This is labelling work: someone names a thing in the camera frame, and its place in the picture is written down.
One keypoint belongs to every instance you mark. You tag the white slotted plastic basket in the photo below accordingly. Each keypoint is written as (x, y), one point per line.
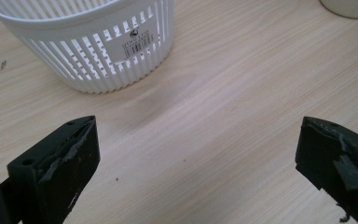
(99, 53)

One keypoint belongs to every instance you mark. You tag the pale green pump bottle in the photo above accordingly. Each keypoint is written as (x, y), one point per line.
(351, 7)

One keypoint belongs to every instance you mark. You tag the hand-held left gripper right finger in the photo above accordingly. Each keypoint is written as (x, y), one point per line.
(338, 161)

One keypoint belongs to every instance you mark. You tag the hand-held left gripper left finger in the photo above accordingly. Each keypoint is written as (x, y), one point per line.
(59, 174)

